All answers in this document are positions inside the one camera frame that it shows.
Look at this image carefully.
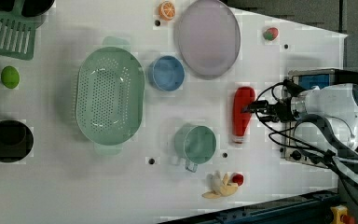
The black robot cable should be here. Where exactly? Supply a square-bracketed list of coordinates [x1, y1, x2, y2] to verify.
[255, 81, 358, 217]

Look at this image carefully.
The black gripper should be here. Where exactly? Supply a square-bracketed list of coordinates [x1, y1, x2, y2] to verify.
[241, 100, 296, 122]

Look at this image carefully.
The green metal cup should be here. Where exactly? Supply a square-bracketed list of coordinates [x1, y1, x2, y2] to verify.
[174, 124, 216, 173]

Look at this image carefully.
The blue plastic bowl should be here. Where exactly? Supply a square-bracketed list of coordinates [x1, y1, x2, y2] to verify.
[147, 56, 186, 91]

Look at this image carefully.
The grey round plate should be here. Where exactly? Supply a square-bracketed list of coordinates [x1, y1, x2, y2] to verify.
[175, 0, 241, 79]

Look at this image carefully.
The small plush tomato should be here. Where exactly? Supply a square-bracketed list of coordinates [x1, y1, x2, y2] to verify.
[232, 174, 244, 186]

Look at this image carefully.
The green plastic spatula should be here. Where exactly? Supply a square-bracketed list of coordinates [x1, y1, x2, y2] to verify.
[0, 0, 36, 61]

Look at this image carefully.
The plush strawberry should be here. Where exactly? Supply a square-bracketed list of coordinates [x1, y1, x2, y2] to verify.
[263, 27, 279, 41]

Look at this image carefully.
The plush orange slice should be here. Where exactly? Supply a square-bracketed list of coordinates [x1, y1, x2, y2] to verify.
[158, 1, 175, 21]

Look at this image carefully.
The green plastic colander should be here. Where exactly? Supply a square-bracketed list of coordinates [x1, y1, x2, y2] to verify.
[76, 36, 145, 155]

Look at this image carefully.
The red plush ketchup bottle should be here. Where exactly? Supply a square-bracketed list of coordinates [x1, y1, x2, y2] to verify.
[232, 87, 255, 144]

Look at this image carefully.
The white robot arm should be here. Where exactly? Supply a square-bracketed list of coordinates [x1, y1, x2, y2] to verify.
[240, 80, 358, 188]

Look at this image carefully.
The green plush lime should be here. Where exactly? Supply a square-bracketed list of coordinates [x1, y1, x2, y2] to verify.
[1, 66, 20, 89]

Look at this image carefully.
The blue metal frame rail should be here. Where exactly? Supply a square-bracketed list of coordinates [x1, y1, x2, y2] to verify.
[160, 190, 340, 224]

